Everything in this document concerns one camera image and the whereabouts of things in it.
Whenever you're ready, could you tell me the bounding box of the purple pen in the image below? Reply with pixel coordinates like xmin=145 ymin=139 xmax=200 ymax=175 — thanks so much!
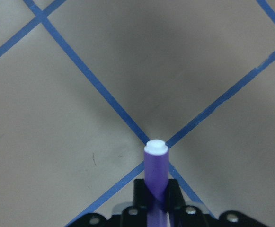
xmin=144 ymin=139 xmax=169 ymax=227

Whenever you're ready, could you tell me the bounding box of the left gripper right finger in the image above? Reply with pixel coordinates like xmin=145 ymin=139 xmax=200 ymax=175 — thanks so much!
xmin=167 ymin=179 xmax=266 ymax=227

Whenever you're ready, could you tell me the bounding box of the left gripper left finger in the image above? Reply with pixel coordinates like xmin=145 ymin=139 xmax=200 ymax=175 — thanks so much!
xmin=68 ymin=179 xmax=151 ymax=227

